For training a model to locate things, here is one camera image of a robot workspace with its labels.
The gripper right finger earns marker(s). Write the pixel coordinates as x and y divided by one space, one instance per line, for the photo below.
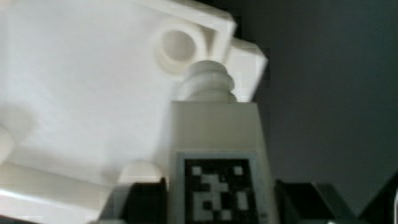
311 204

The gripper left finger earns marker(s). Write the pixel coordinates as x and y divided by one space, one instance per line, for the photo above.
137 201

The white leg with screw tip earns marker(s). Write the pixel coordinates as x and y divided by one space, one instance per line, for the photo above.
220 182

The white square table top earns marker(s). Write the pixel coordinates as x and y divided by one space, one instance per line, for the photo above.
92 55

